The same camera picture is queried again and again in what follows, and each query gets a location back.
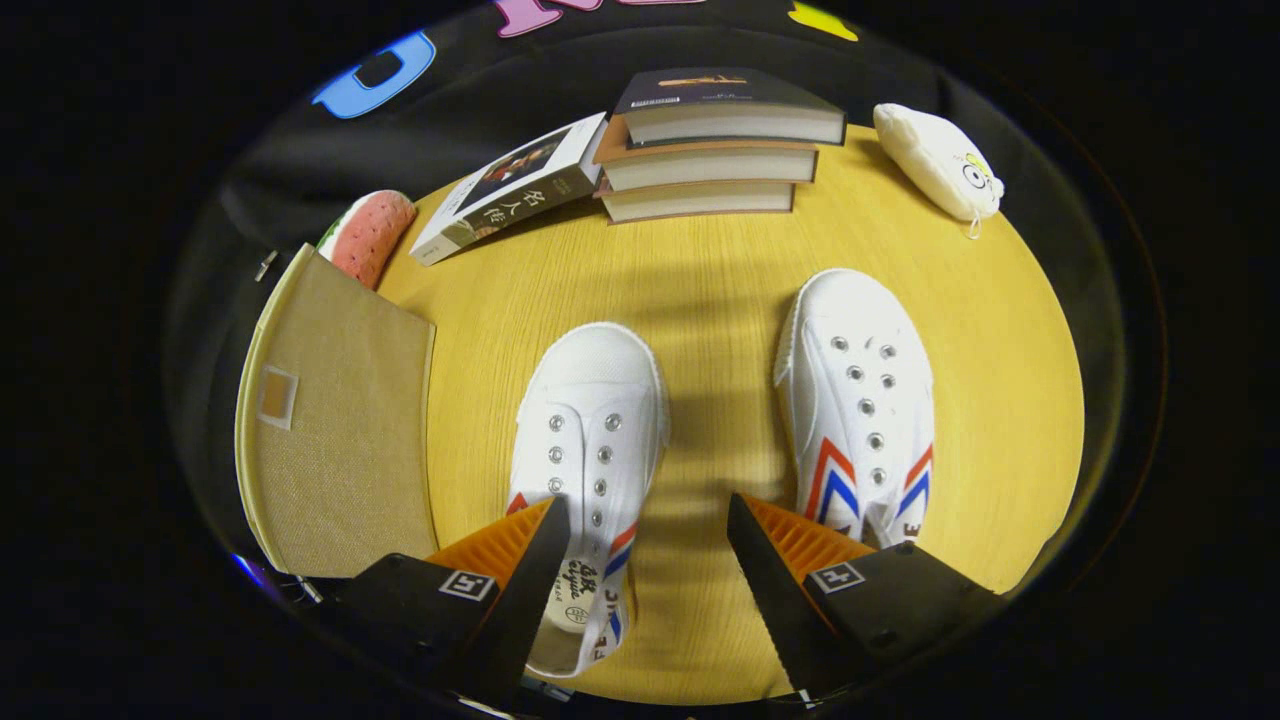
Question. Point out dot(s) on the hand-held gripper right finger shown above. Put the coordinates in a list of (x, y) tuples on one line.
[(775, 610)]

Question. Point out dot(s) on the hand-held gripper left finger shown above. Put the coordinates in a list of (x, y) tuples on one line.
[(525, 610)]

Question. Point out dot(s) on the white canvas shoe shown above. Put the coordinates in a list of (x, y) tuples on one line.
[(600, 400), (860, 350)]

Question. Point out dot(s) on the beige fabric storage box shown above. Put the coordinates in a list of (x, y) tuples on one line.
[(340, 450)]

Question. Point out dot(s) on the watermelon slice plush toy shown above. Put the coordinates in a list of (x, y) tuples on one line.
[(375, 235)]

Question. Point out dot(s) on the white portrait cover book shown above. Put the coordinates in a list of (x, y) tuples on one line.
[(500, 195)]

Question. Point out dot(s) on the white plush pouch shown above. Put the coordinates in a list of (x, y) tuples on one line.
[(930, 155)]

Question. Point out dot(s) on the black cover book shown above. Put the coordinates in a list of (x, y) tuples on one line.
[(720, 90)]

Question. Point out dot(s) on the black backdrop cloth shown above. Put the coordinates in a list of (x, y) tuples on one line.
[(560, 60)]

